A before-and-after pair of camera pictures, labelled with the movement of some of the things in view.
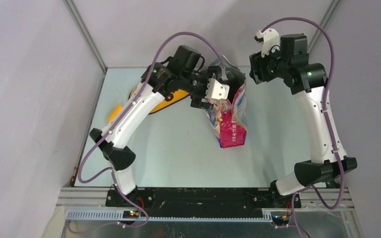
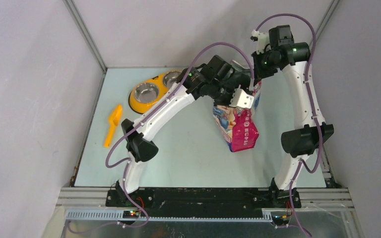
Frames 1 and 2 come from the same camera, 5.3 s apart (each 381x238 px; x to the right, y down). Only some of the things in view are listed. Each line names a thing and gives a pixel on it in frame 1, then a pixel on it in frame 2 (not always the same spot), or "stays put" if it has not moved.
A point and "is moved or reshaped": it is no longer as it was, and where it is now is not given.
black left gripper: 196,99 → 232,87
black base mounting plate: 233,202 stays put
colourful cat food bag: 228,118 is moved or reshaped
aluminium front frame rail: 309,201 stays put
